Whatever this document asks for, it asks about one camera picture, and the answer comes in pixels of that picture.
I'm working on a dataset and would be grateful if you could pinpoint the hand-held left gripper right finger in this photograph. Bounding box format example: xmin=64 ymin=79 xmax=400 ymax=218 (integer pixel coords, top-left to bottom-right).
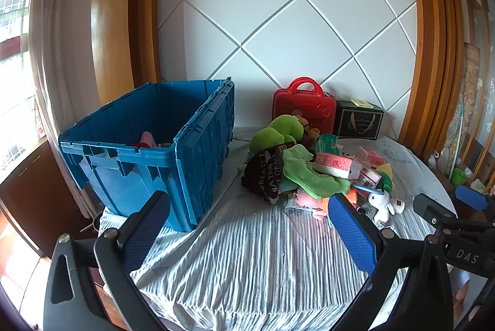
xmin=328 ymin=194 xmax=463 ymax=331

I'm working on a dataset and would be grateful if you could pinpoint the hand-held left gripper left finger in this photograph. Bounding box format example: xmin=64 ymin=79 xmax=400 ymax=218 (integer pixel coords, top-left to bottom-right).
xmin=43 ymin=191 xmax=171 ymax=331

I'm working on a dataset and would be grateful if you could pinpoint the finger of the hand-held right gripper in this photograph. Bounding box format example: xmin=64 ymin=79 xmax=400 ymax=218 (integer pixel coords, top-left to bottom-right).
xmin=412 ymin=193 xmax=459 ymax=230
xmin=455 ymin=184 xmax=495 ymax=215

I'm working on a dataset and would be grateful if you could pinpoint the pink pig plush orange dress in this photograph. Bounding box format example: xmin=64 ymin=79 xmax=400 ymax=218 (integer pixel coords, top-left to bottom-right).
xmin=296 ymin=187 xmax=357 ymax=220

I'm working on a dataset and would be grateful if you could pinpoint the green cloth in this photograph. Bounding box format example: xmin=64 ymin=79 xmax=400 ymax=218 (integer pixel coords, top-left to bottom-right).
xmin=282 ymin=144 xmax=352 ymax=199

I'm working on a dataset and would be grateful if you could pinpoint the blue plastic crate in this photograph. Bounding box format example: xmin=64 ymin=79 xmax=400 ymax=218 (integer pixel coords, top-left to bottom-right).
xmin=59 ymin=77 xmax=236 ymax=232

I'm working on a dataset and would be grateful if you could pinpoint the small green plush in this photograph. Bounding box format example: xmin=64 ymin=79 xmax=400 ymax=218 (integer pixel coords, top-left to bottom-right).
xmin=450 ymin=168 xmax=470 ymax=185

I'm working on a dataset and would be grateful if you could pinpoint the white rabbit plush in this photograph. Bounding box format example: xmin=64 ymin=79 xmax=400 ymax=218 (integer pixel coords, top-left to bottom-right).
xmin=367 ymin=189 xmax=396 ymax=227

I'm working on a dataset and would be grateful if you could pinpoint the small red white packet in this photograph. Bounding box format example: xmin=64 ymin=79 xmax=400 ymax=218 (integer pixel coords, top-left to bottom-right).
xmin=359 ymin=165 xmax=381 ymax=187

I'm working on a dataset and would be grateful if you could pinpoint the pink tissue packet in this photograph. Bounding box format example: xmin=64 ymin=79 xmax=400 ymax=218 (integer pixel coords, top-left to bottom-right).
xmin=315 ymin=152 xmax=362 ymax=180

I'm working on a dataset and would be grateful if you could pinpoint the red tissue packet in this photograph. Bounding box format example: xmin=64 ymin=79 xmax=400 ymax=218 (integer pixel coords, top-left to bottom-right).
xmin=358 ymin=146 xmax=387 ymax=166

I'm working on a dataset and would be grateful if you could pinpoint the teal tissue packet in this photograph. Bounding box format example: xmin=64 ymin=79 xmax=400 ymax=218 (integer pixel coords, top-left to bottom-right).
xmin=315 ymin=134 xmax=343 ymax=156

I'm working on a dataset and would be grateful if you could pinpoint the pink pig plush red dress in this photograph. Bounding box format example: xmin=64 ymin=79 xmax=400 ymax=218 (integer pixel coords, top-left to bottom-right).
xmin=131 ymin=131 xmax=174 ymax=148

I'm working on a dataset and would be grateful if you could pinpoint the brown bear plush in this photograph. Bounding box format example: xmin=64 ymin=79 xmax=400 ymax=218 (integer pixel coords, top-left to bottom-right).
xmin=296 ymin=116 xmax=321 ymax=150

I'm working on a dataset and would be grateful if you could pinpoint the black printed beanie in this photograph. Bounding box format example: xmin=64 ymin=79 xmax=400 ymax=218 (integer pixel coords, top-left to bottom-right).
xmin=242 ymin=143 xmax=296 ymax=205

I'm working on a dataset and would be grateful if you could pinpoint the black gift box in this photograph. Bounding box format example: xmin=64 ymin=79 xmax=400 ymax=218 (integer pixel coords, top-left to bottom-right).
xmin=333 ymin=100 xmax=383 ymax=140

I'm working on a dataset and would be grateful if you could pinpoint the dark wooden cabinet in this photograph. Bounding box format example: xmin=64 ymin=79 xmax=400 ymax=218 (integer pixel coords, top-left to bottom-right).
xmin=0 ymin=140 xmax=97 ymax=258

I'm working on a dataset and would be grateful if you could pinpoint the green frog plush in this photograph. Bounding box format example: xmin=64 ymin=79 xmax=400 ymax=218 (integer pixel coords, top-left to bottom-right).
xmin=249 ymin=115 xmax=306 ymax=154

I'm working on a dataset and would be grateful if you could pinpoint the red hard case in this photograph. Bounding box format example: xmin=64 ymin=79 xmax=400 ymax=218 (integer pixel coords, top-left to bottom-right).
xmin=272 ymin=77 xmax=337 ymax=136

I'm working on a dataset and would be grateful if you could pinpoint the window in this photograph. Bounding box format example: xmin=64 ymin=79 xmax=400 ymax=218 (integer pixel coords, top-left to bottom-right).
xmin=0 ymin=0 xmax=39 ymax=173

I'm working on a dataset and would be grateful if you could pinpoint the cream curtain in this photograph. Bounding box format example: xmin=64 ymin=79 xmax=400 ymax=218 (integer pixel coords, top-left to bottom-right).
xmin=29 ymin=0 xmax=101 ymax=216

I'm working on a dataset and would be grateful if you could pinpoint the wooden wall trim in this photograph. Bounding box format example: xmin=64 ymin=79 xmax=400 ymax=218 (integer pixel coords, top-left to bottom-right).
xmin=91 ymin=0 xmax=163 ymax=107
xmin=398 ymin=0 xmax=468 ymax=161

